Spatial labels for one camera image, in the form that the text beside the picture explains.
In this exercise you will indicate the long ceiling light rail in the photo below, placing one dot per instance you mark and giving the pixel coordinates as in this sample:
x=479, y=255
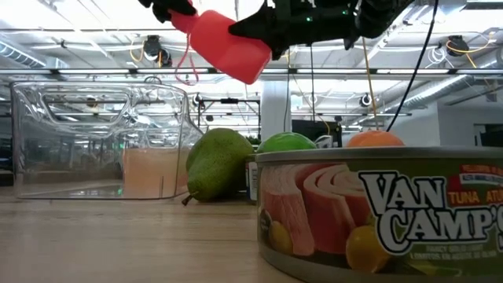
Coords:
x=118, y=71

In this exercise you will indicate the black ceiling fixture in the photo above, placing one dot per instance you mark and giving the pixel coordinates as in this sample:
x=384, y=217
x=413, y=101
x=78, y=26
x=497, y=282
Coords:
x=456, y=44
x=365, y=100
x=152, y=46

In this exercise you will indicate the green label tuna can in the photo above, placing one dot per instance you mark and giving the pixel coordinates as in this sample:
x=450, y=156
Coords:
x=353, y=216

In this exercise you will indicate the background green plant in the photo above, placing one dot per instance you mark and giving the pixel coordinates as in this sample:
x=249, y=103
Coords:
x=254, y=140

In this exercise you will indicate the blue label tuna can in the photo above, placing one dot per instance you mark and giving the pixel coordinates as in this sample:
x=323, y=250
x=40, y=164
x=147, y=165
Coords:
x=252, y=177

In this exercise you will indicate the black cabinet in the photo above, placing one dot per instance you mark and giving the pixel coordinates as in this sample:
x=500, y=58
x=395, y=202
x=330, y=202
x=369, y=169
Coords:
x=491, y=137

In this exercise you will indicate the green pear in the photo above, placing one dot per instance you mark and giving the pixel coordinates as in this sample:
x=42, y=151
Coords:
x=216, y=165

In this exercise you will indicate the orange squeeze bottle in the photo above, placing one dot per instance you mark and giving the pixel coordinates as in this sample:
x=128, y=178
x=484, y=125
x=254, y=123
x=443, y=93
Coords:
x=228, y=47

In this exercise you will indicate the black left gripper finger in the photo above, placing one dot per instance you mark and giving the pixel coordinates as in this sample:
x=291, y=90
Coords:
x=173, y=6

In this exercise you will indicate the green apple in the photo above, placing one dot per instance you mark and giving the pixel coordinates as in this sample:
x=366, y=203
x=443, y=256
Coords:
x=286, y=143

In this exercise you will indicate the orange fruit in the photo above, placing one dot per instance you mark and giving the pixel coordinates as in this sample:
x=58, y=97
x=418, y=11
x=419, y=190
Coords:
x=375, y=139

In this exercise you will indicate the black monitor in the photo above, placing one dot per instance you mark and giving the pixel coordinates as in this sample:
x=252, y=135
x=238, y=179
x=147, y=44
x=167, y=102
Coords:
x=306, y=129

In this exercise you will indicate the white building pillar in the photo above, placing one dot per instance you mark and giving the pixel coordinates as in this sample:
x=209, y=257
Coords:
x=275, y=114

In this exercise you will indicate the clear plastic bin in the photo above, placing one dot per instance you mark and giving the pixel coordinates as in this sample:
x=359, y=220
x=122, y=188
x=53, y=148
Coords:
x=59, y=157

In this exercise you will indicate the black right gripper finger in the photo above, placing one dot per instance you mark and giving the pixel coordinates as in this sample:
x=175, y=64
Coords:
x=263, y=27

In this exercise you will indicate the silver ceiling duct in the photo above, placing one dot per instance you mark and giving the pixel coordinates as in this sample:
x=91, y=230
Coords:
x=19, y=57
x=436, y=92

